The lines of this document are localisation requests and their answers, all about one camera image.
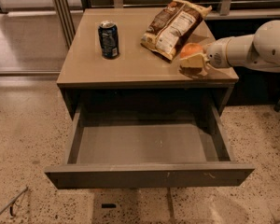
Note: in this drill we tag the grey open top drawer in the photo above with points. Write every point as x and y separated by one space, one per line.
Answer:
175 149

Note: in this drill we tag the metal rod on floor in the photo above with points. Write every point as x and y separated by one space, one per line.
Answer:
10 205

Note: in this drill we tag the orange fruit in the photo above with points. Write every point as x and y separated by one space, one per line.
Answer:
190 49

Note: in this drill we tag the grey vertical metal post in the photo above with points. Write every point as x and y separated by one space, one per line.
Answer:
63 12

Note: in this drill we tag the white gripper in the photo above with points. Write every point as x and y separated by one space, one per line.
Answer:
216 55

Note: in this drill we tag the small black floor object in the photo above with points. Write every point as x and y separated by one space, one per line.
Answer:
108 205

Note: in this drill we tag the dark blue soda can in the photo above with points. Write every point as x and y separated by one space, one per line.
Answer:
109 39

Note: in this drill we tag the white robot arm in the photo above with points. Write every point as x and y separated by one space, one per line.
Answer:
259 52

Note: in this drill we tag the brown chip bag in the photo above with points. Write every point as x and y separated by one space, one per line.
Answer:
172 27

